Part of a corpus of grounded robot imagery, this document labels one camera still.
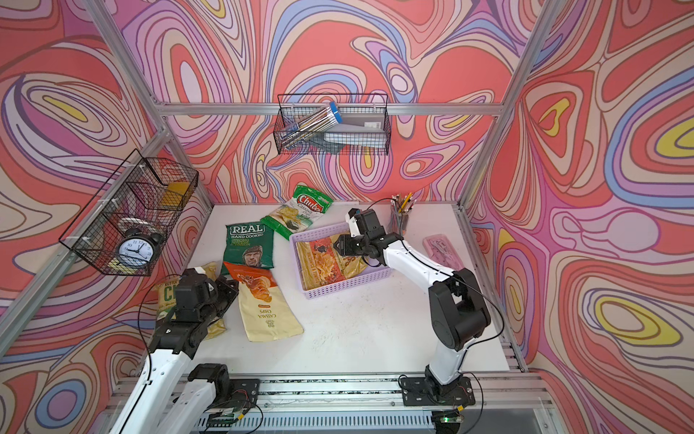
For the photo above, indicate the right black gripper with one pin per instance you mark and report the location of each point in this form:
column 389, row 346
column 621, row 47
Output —
column 344, row 249

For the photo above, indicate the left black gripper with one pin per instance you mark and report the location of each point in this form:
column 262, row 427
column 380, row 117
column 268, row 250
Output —
column 229, row 292

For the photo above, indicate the red yellow chips bag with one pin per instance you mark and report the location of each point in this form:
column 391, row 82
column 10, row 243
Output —
column 321, row 265

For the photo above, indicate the purple plastic basket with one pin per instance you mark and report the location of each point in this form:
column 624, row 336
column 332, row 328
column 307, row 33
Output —
column 370, row 275

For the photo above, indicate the cassava chips cream orange bag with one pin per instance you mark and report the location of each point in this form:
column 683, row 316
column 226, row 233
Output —
column 264, row 311

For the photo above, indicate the dark green Real chips bag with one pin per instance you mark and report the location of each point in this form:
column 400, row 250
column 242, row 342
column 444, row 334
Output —
column 249, row 244

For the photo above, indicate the green yellow kettle chips bag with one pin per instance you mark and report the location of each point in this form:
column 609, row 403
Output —
column 166, row 299

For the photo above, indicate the green Chuba cassava chips bag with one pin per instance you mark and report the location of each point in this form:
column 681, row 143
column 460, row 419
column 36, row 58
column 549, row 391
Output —
column 300, row 212

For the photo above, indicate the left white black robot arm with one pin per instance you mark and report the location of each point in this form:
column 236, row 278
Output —
column 173, row 392

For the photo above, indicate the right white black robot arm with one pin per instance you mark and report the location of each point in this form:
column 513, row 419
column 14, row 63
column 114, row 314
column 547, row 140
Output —
column 458, row 310

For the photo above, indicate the white notebook in basket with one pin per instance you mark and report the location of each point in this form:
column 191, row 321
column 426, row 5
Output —
column 370, row 134

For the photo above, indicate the pencil cup with pencils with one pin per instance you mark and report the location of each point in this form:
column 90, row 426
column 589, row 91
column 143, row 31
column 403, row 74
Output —
column 400, row 208

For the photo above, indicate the pink pencil case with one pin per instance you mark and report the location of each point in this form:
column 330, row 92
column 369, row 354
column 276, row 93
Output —
column 439, row 249

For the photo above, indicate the black alarm clock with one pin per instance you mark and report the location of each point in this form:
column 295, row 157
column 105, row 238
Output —
column 140, row 248

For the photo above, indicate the tube of pencils blue cap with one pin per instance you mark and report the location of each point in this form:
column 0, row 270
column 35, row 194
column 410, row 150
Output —
column 303, row 125

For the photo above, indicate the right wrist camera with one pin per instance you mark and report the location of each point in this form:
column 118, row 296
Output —
column 352, row 220

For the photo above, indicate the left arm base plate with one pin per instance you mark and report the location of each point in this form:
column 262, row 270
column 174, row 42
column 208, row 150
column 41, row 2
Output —
column 242, row 397

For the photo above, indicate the yellow item in wire basket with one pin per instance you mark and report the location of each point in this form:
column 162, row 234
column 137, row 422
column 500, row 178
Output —
column 174, row 195

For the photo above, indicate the black wire basket left wall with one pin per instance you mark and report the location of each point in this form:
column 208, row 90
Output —
column 128, row 198

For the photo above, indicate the black wire basket wall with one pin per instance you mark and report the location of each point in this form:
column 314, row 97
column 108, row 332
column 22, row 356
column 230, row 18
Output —
column 355, row 108
column 128, row 198

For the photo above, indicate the black wire basket back wall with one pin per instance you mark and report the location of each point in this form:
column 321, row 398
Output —
column 355, row 108

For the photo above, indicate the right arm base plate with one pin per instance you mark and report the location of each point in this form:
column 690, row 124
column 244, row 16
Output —
column 425, row 391

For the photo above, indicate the aluminium rail front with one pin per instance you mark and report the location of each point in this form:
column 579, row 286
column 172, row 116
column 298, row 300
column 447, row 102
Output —
column 506, row 402

